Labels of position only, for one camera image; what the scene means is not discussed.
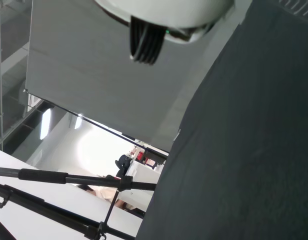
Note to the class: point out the grey partition panel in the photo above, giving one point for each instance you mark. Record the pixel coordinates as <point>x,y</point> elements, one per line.
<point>106,80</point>

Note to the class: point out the thin metal pole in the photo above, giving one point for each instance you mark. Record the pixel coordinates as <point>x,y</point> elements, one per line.
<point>0,75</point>

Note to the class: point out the black tripod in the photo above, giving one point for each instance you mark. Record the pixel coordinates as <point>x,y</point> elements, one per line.
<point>44,176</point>

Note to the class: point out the black bench cloth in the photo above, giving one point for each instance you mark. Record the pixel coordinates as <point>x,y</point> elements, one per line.
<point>244,137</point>

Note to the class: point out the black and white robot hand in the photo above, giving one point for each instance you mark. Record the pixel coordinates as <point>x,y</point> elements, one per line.
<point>164,12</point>

